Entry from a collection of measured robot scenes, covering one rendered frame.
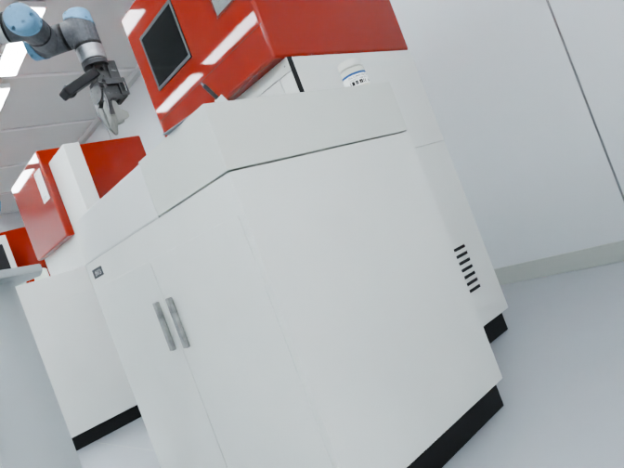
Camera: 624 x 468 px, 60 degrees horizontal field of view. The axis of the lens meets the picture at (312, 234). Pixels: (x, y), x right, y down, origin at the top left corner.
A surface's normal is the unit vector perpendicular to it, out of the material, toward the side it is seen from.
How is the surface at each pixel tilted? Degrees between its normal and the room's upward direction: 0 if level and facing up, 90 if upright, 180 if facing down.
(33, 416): 90
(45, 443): 90
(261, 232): 90
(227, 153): 90
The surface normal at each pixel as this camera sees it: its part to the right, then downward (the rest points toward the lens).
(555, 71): -0.70, 0.26
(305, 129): 0.62, -0.24
